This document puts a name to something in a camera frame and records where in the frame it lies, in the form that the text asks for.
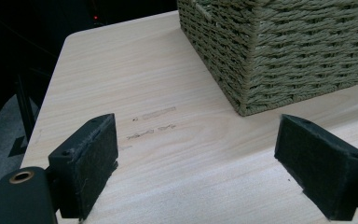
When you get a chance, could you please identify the green woven basket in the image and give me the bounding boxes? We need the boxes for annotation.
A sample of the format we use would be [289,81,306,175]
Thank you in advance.
[176,0,358,118]

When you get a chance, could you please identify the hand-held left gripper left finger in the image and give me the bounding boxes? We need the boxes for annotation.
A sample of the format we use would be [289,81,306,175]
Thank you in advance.
[48,112,119,220]

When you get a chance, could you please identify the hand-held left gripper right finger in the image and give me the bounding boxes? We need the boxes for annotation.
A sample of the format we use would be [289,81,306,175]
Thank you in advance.
[273,113,358,222]

